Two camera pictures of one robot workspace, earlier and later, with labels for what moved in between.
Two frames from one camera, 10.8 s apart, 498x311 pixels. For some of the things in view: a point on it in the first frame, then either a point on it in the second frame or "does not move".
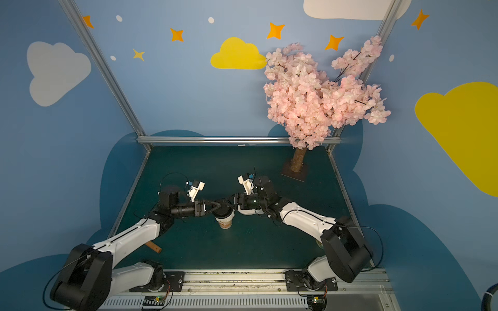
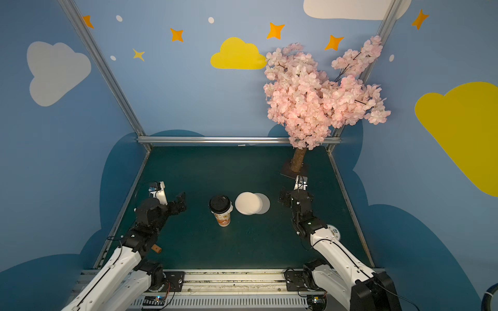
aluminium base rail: (261, 290) does not move
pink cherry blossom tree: (301, 98) does not move
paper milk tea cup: (225, 223) does not move
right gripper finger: (229, 208) to (284, 197)
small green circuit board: (154, 300) does not move
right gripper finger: (228, 202) to (296, 192)
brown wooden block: (154, 246) does not move
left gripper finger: (214, 208) to (182, 206)
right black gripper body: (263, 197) to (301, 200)
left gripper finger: (213, 205) to (181, 196)
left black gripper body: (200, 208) to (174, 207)
